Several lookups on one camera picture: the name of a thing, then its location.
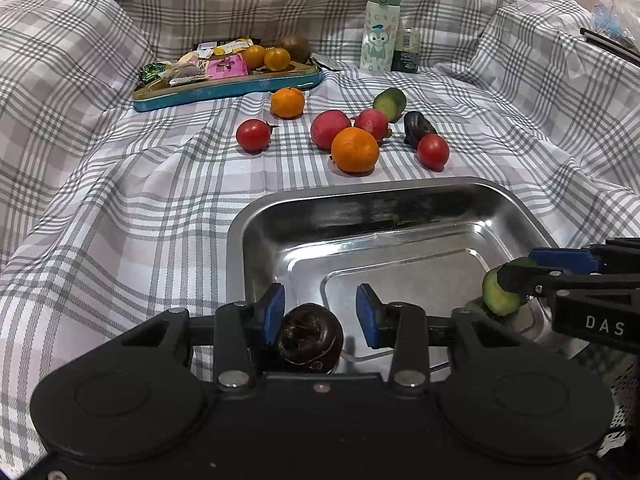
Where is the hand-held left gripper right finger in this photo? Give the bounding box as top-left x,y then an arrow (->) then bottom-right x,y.
355,283 -> 525,390

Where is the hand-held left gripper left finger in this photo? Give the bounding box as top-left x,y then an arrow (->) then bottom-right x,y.
118,283 -> 286,391

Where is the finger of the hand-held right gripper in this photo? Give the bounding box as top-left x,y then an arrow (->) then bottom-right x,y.
496,262 -> 640,300
529,238 -> 640,276

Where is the thin cucumber slice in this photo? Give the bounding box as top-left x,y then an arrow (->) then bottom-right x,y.
481,257 -> 539,317

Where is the dark brown water chestnut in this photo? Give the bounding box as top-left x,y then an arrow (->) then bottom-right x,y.
403,111 -> 439,151
276,304 -> 345,374

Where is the stainless steel tray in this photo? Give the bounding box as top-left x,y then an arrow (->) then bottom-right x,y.
226,176 -> 590,377

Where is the small orange mandarin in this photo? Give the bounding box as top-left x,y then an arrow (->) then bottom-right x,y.
270,86 -> 306,120

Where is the thick green cucumber chunk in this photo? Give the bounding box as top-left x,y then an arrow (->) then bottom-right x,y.
372,87 -> 406,124

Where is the white lace cloth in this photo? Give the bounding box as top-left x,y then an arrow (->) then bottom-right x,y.
594,352 -> 640,463

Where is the red tomato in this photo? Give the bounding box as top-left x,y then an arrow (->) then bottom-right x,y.
417,133 -> 451,171
236,118 -> 280,155

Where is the large orange mandarin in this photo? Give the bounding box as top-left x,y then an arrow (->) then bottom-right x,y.
330,127 -> 380,175

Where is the grey plaid bed sheet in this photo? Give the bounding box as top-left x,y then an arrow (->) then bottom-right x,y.
0,0 -> 640,480

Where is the pink-red apple left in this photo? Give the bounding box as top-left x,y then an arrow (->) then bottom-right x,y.
310,109 -> 353,151

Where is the pink-red apple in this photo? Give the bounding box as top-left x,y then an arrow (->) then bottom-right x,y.
352,108 -> 393,144
310,109 -> 353,151

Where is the pink-red apple right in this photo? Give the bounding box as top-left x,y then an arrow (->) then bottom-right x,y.
352,108 -> 393,144

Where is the black flat object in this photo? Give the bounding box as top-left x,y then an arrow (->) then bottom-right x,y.
580,26 -> 640,67

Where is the blue tin tray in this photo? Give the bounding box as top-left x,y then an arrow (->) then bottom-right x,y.
132,52 -> 325,113

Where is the pink snack packet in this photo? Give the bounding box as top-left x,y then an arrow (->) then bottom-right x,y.
206,54 -> 249,81

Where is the brown snack packet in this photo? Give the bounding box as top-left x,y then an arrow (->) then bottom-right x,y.
167,66 -> 211,87

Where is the tiny mandarin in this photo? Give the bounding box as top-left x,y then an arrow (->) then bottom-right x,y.
242,45 -> 267,70
263,47 -> 291,72

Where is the dark green can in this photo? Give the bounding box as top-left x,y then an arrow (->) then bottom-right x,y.
390,28 -> 422,73

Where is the clear plastic bag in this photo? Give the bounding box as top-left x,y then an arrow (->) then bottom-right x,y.
590,0 -> 640,42

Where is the yellow snack packet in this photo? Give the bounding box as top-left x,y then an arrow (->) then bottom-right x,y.
196,36 -> 253,57

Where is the brown round fruit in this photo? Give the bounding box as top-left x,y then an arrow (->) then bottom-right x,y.
275,34 -> 312,63

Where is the green candy wrapper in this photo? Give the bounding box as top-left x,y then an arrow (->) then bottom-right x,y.
139,61 -> 173,83

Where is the white cartoon print bottle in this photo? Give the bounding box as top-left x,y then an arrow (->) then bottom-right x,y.
359,0 -> 404,72

